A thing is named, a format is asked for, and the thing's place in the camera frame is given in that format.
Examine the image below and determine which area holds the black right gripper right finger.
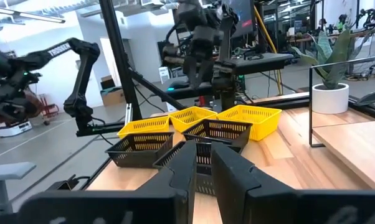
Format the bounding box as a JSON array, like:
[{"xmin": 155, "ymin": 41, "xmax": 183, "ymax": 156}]
[{"xmin": 211, "ymin": 142, "xmax": 375, "ymax": 224}]

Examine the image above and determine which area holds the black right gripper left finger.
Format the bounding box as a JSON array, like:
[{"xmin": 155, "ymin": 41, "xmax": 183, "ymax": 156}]
[{"xmin": 17, "ymin": 139, "xmax": 197, "ymax": 224}]

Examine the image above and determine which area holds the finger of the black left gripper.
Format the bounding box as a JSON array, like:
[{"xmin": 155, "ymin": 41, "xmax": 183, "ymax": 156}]
[
  {"xmin": 199, "ymin": 58, "xmax": 215, "ymax": 83},
  {"xmin": 183, "ymin": 58, "xmax": 198, "ymax": 90}
]

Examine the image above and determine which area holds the yellow plastic mesh basket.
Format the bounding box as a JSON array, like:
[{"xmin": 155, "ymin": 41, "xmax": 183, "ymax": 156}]
[
  {"xmin": 168, "ymin": 106, "xmax": 219, "ymax": 133},
  {"xmin": 116, "ymin": 115, "xmax": 171, "ymax": 140},
  {"xmin": 216, "ymin": 104, "xmax": 282, "ymax": 142}
]

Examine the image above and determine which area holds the black plastic mesh basket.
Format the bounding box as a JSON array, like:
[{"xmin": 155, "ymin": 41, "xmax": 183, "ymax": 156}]
[
  {"xmin": 105, "ymin": 131, "xmax": 175, "ymax": 169},
  {"xmin": 152, "ymin": 140, "xmax": 244, "ymax": 197},
  {"xmin": 181, "ymin": 118, "xmax": 254, "ymax": 149}
]

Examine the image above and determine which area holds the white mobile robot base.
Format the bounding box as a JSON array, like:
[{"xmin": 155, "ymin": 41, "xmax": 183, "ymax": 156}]
[{"xmin": 0, "ymin": 120, "xmax": 33, "ymax": 138}]

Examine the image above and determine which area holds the white slatted appliance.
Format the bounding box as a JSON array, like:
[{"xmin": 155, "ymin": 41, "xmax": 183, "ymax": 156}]
[{"xmin": 158, "ymin": 66, "xmax": 171, "ymax": 85}]

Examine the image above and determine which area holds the dark computer monitor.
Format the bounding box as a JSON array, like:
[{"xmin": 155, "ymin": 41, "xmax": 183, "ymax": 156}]
[{"xmin": 223, "ymin": 0, "xmax": 257, "ymax": 39}]

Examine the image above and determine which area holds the black slab tabletop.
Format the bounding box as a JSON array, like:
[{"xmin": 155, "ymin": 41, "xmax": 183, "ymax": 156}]
[{"xmin": 214, "ymin": 52, "xmax": 295, "ymax": 76}]

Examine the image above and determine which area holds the brown cardboard box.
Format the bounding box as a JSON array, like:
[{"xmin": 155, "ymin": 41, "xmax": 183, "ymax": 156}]
[{"xmin": 100, "ymin": 88, "xmax": 126, "ymax": 107}]

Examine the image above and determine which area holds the white round plant pot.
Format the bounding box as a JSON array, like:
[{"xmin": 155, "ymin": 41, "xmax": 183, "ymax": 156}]
[{"xmin": 311, "ymin": 82, "xmax": 350, "ymax": 115}]

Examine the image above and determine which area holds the green leafy plant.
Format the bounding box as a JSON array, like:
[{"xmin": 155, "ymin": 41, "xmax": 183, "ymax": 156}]
[{"xmin": 290, "ymin": 28, "xmax": 373, "ymax": 91}]

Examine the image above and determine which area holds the red cart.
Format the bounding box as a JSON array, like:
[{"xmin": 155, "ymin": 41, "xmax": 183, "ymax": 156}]
[{"xmin": 37, "ymin": 93, "xmax": 60, "ymax": 119}]

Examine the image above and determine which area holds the grey stool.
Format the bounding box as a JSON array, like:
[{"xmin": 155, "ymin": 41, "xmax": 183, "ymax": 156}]
[{"xmin": 0, "ymin": 161, "xmax": 37, "ymax": 216}]

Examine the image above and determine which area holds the fluorescent ceiling light strip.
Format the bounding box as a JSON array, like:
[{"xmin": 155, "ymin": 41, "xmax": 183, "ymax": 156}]
[{"xmin": 0, "ymin": 4, "xmax": 66, "ymax": 24}]

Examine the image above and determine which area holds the yellow hose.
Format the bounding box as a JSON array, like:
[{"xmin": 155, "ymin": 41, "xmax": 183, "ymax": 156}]
[{"xmin": 252, "ymin": 5, "xmax": 283, "ymax": 96}]

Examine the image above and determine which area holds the silver aluminium bracket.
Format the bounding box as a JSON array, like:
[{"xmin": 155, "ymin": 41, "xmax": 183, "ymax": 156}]
[{"xmin": 123, "ymin": 103, "xmax": 134, "ymax": 126}]

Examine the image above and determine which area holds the black aluminium rig frame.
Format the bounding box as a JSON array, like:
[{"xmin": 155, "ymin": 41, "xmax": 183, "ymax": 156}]
[{"xmin": 81, "ymin": 0, "xmax": 375, "ymax": 191}]

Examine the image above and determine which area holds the wooden shelf with black frame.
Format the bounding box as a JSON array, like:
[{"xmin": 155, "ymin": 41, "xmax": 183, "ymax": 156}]
[{"xmin": 308, "ymin": 55, "xmax": 375, "ymax": 191}]

